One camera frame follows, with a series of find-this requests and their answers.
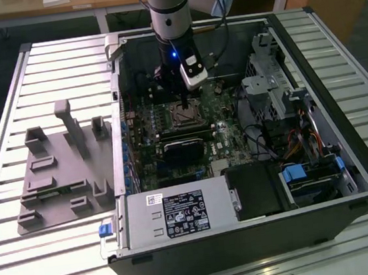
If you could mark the metal disk bay cage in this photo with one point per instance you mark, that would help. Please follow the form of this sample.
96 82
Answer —
266 94

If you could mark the black RAM slot block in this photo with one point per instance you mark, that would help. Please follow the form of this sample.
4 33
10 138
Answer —
196 94

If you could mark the black drive bay box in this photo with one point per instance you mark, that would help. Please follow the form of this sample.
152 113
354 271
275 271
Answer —
254 189

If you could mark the green motherboard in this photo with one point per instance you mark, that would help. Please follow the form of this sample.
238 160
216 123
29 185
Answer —
231 138

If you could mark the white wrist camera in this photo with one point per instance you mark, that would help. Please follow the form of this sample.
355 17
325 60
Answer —
197 79

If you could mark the grey power supply unit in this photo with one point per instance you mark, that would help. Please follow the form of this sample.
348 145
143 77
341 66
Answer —
141 223

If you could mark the black PC case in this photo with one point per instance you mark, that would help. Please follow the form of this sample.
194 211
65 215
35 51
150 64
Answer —
219 257

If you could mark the grey parts rack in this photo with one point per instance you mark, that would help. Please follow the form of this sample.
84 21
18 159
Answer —
59 159

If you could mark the wooden desk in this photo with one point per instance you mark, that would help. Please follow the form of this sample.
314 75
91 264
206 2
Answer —
21 13

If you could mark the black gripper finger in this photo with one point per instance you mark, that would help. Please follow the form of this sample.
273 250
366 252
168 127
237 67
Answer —
185 102

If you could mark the black RAM stick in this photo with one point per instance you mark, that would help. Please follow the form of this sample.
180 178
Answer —
183 129

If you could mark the blue disk carrier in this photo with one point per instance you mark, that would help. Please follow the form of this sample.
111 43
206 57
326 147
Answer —
292 172

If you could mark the silver chipset heatsink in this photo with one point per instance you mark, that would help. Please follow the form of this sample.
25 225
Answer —
220 165

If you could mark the blue plastic clip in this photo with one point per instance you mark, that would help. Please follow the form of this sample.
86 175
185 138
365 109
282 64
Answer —
340 163

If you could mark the blue case latch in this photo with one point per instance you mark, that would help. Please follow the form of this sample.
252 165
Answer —
104 230

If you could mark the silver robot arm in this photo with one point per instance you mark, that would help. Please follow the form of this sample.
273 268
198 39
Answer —
168 8

